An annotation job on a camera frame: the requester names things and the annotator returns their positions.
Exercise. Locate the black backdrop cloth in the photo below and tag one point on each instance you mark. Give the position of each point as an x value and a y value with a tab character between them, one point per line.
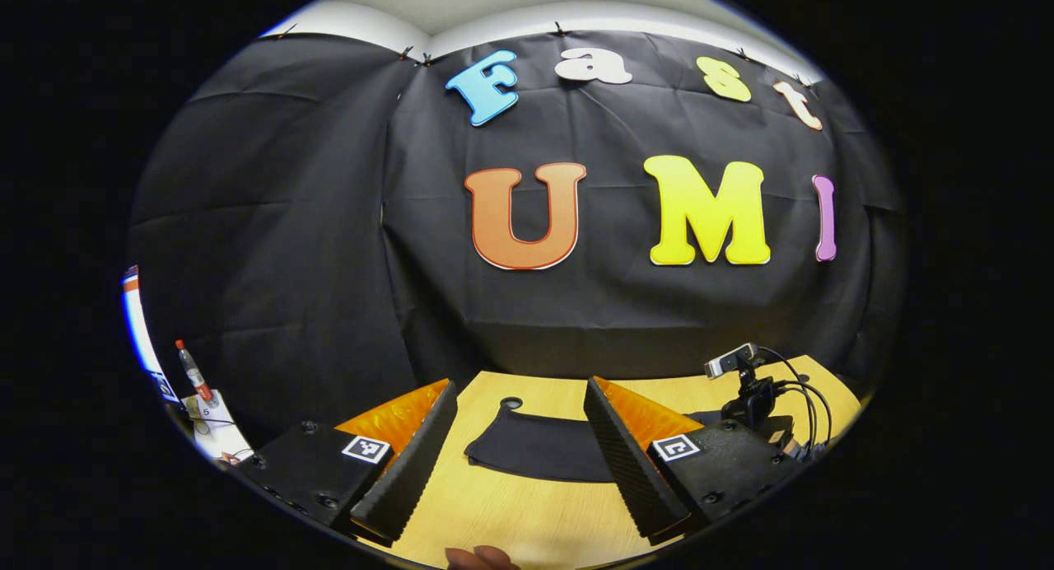
288	224

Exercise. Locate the red capped small bottle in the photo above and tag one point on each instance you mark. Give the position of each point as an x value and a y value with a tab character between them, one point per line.
196	376

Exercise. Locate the row of black cloth clips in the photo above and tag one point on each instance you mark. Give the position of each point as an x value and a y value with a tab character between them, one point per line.
560	30

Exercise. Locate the grey webcam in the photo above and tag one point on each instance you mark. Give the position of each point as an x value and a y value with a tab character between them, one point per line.
729	362

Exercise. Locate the black jeans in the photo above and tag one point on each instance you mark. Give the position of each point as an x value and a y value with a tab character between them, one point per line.
535	446

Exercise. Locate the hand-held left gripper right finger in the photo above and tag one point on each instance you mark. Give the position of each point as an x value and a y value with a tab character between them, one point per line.
630	471

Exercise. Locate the black webcam stand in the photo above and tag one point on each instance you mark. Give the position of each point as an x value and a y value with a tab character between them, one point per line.
757	401

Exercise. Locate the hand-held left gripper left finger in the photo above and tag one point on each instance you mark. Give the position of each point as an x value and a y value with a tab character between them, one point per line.
412	471

